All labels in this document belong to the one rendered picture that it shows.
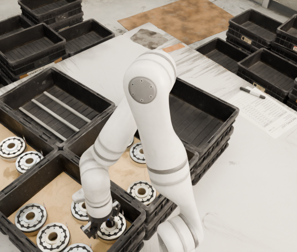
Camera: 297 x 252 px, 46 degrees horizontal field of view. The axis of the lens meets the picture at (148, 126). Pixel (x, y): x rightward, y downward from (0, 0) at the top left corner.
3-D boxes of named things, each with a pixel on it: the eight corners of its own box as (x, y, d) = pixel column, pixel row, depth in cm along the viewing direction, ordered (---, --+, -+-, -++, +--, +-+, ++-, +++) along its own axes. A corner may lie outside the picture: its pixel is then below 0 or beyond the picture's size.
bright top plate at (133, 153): (161, 152, 134) (162, 151, 134) (143, 167, 129) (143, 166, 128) (141, 138, 138) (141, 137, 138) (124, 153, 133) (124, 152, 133)
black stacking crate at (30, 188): (146, 230, 117) (147, 213, 108) (82, 305, 101) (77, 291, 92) (65, 169, 133) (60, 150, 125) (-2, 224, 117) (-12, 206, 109)
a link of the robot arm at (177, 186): (197, 162, 75) (158, 180, 72) (211, 249, 88) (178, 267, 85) (175, 144, 82) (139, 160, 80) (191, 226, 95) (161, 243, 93)
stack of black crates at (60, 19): (69, 33, 317) (61, -15, 284) (88, 48, 302) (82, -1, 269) (29, 50, 298) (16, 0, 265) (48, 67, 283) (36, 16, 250)
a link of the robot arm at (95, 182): (113, 211, 93) (108, 183, 99) (110, 179, 82) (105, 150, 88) (87, 216, 92) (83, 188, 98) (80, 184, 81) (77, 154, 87)
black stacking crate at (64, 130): (117, 124, 150) (116, 105, 141) (65, 167, 133) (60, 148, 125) (55, 85, 166) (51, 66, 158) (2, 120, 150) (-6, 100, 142)
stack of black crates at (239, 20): (280, 63, 294) (293, 27, 269) (258, 78, 279) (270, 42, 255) (242, 43, 314) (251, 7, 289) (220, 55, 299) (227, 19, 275)
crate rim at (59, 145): (117, 108, 143) (117, 104, 141) (61, 152, 126) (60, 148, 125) (51, 69, 159) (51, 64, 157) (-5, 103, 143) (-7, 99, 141)
